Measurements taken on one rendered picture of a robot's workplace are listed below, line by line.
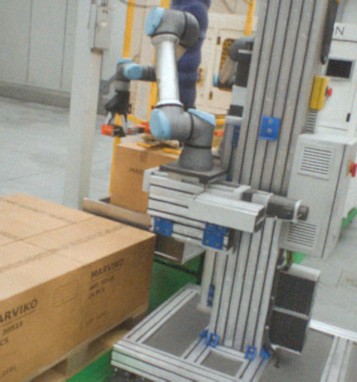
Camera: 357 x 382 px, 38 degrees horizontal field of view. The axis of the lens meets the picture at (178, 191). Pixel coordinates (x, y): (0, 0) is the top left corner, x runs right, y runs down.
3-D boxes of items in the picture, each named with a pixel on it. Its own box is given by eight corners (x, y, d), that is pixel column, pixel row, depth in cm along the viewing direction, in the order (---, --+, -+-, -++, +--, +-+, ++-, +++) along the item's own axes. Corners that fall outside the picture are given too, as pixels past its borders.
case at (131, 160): (159, 195, 358) (167, 138, 349) (212, 209, 341) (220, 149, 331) (109, 211, 306) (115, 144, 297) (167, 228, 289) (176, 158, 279)
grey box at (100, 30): (104, 50, 385) (108, 8, 378) (110, 51, 383) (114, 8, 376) (87, 48, 368) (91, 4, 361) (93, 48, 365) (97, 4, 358)
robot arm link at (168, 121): (194, 137, 201) (186, 6, 208) (159, 135, 194) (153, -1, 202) (181, 145, 212) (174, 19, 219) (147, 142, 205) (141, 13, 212)
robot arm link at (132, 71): (150, 66, 241) (141, 64, 250) (128, 63, 236) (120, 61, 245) (148, 83, 242) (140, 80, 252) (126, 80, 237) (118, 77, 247)
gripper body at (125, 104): (131, 116, 260) (133, 91, 257) (121, 116, 252) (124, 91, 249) (118, 113, 263) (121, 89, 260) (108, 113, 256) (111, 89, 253)
